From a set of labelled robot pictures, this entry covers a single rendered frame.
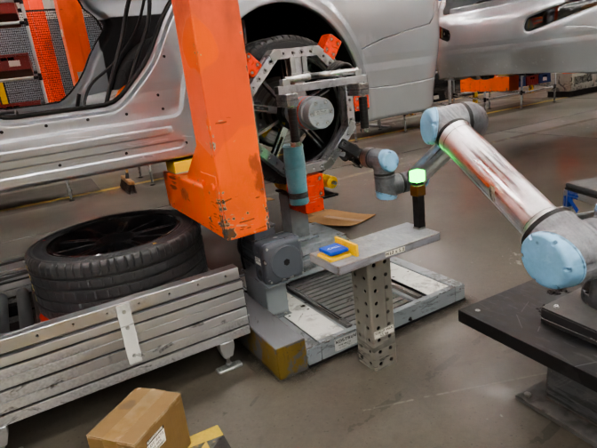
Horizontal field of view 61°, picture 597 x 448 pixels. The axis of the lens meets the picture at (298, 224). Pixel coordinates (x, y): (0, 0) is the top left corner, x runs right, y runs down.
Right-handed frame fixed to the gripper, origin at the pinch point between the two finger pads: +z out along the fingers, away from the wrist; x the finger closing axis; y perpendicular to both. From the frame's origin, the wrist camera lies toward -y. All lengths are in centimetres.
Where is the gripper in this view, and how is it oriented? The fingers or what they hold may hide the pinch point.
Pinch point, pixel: (338, 150)
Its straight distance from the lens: 247.1
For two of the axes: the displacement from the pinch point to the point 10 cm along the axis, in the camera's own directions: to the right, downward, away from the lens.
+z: -5.0, -2.1, 8.4
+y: 6.9, 5.0, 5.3
